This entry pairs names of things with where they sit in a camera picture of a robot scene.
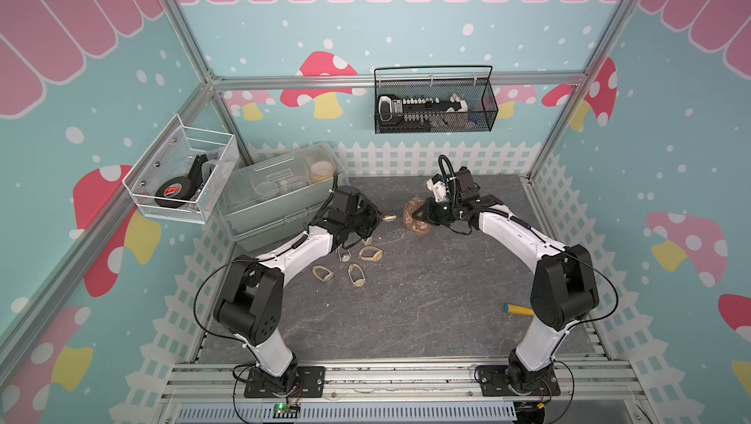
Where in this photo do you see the black tape roll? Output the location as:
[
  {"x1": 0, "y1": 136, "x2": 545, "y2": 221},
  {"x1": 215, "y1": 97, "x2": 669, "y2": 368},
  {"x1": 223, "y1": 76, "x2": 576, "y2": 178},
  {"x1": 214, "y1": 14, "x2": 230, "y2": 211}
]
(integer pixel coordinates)
[{"x1": 155, "y1": 176, "x2": 197, "y2": 209}]

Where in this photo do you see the black wire mesh basket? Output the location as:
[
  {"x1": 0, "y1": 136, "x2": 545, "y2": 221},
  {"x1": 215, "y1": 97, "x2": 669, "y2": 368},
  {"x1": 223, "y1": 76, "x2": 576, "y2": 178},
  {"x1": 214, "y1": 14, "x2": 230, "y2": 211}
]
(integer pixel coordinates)
[{"x1": 373, "y1": 65, "x2": 499, "y2": 134}]

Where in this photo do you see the clear acrylic wall bin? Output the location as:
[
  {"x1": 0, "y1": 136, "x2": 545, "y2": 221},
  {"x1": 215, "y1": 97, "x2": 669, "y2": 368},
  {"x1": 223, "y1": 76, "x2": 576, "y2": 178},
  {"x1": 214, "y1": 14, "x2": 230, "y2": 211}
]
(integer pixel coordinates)
[{"x1": 122, "y1": 116, "x2": 240, "y2": 225}]

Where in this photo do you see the green yellow toy paddle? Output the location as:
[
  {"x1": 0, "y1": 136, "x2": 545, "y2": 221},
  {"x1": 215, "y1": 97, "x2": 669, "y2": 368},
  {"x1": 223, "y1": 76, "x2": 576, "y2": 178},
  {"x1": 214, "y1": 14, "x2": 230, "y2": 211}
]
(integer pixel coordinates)
[{"x1": 504, "y1": 304, "x2": 535, "y2": 316}]

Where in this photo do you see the translucent green storage box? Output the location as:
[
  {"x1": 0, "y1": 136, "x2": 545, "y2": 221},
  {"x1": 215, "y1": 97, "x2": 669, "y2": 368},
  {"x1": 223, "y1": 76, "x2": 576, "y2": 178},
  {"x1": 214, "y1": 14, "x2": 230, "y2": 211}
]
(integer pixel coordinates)
[{"x1": 216, "y1": 142, "x2": 349, "y2": 250}]

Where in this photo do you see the green lit circuit board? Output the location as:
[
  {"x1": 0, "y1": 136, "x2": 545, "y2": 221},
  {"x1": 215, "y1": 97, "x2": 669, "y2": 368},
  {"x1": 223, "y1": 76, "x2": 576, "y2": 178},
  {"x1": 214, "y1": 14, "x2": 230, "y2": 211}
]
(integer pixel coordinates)
[{"x1": 272, "y1": 404, "x2": 301, "y2": 420}]

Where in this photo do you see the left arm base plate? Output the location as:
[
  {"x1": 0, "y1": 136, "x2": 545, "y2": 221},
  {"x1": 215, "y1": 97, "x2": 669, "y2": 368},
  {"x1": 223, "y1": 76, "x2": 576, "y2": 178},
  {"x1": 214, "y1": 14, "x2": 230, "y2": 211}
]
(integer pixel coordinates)
[{"x1": 244, "y1": 365, "x2": 326, "y2": 399}]

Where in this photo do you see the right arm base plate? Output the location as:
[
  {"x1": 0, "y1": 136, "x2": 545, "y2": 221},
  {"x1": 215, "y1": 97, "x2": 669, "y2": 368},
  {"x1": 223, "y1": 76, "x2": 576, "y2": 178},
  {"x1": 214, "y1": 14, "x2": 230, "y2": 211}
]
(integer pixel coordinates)
[{"x1": 474, "y1": 365, "x2": 561, "y2": 400}]

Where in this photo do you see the cream watch front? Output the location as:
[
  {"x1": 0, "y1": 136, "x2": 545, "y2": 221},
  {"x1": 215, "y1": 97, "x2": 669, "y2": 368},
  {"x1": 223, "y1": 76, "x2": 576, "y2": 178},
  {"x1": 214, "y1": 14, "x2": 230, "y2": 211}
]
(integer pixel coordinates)
[{"x1": 338, "y1": 247, "x2": 351, "y2": 263}]

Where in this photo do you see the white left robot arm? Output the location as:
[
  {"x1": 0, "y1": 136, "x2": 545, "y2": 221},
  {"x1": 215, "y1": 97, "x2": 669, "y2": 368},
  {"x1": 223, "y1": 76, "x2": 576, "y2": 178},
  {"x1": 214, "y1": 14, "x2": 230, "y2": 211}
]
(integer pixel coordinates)
[{"x1": 213, "y1": 185, "x2": 383, "y2": 378}]

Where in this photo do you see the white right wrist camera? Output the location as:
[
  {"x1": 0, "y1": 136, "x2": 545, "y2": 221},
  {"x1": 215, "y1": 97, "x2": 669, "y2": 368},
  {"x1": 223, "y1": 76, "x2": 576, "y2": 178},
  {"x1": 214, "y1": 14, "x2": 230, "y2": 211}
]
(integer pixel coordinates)
[{"x1": 426, "y1": 175, "x2": 449, "y2": 202}]

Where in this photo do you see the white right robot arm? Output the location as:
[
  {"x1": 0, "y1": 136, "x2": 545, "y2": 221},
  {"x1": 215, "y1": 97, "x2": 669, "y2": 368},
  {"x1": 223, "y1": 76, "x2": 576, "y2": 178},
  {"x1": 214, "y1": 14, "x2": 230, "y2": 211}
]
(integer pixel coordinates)
[{"x1": 413, "y1": 167, "x2": 600, "y2": 377}]

